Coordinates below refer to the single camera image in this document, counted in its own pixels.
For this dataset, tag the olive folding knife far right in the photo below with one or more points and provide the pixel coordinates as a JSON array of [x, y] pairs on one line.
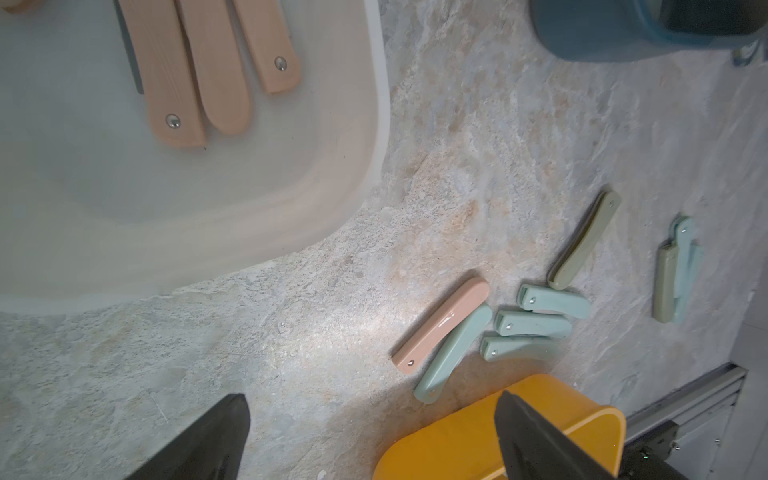
[[664, 283]]

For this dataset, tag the white storage box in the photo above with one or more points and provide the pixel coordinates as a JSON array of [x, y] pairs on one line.
[[96, 210]]

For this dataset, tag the mint folding knife centre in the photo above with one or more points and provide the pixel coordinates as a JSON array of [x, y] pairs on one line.
[[451, 353]]

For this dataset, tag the mint folding knife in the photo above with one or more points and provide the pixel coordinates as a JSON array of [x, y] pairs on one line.
[[451, 353], [682, 231], [496, 348], [541, 299], [525, 323]]

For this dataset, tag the mint folding knife lower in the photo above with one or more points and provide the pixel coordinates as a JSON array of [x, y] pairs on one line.
[[496, 348]]

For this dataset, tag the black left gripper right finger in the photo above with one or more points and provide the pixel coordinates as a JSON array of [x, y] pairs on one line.
[[533, 448]]

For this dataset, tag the mint knife far right edge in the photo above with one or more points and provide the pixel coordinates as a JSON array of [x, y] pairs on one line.
[[682, 301]]

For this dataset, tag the pink folding knife centre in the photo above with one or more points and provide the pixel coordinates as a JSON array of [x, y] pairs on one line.
[[454, 309]]

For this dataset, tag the mint folding knife far right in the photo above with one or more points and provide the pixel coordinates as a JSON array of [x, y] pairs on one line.
[[682, 231]]

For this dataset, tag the mint folding knife middle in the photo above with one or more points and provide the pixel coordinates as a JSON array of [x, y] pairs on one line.
[[525, 323]]

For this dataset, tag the mint folding knife upper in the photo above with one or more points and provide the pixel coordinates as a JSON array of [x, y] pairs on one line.
[[541, 299]]

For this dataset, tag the dark teal storage box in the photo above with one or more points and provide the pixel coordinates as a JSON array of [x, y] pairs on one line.
[[627, 31]]

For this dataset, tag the olive folding knife long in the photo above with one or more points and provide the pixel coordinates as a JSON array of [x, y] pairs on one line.
[[584, 240]]

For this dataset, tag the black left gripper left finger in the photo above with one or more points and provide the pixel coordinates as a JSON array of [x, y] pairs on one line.
[[210, 448]]

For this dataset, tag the yellow storage box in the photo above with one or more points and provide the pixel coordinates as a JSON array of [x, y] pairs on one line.
[[464, 445]]

